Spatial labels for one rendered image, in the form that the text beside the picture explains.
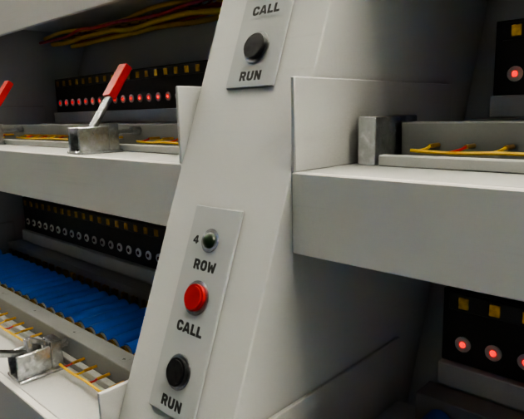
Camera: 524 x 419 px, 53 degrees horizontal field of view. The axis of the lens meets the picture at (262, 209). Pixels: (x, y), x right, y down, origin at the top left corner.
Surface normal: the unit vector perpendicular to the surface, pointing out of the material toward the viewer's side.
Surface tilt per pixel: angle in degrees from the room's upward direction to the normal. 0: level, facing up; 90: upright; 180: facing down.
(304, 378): 90
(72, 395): 22
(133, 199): 111
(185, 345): 90
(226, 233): 90
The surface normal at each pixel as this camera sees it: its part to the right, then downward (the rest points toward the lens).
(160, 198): -0.69, 0.15
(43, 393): -0.03, -0.98
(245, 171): -0.65, -0.22
